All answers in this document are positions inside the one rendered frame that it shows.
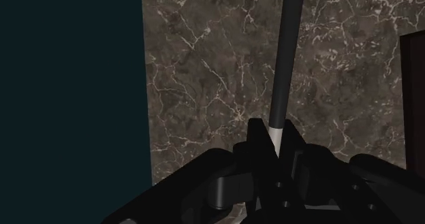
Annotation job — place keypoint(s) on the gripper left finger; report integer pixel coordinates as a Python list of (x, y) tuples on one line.
[(255, 157)]

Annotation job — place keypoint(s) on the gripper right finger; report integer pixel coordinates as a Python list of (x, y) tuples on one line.
[(318, 177)]

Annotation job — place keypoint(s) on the dark grey pen white tip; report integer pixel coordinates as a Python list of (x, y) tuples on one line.
[(287, 50)]

